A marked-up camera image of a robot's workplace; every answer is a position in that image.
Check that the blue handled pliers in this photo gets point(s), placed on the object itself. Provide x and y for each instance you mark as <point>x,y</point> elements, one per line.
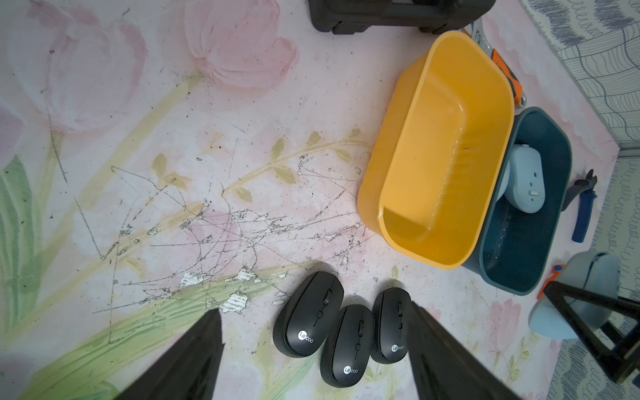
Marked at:
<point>583,190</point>

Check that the yellow plastic storage box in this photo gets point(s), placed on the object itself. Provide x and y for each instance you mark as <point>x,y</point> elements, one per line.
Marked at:
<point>431,175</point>

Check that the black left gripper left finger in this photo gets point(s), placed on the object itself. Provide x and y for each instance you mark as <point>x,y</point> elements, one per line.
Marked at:
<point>189,369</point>

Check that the large light blue mouse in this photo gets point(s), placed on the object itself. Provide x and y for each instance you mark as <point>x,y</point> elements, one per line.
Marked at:
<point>504,182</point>

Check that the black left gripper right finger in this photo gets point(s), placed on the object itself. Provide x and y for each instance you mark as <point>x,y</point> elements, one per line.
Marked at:
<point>442,367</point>

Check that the teal plastic storage box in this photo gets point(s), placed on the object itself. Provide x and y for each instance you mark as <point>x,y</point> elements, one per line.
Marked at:
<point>513,246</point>

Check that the black plastic tool case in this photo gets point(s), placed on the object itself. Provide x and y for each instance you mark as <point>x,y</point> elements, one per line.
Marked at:
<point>436,17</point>

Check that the black mouse blue mice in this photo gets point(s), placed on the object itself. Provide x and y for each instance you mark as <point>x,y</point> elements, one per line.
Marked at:
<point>390,326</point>

